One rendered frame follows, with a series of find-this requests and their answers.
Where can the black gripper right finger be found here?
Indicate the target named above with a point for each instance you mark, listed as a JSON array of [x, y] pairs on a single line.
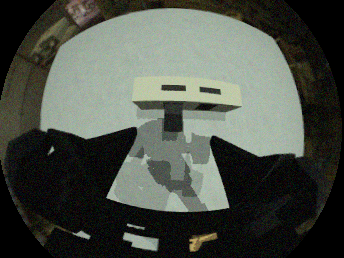
[[242, 172]]

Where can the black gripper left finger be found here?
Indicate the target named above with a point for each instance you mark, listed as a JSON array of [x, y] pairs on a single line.
[[99, 158]]

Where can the black two-prong plug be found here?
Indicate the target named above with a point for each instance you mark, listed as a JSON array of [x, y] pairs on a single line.
[[173, 117]]

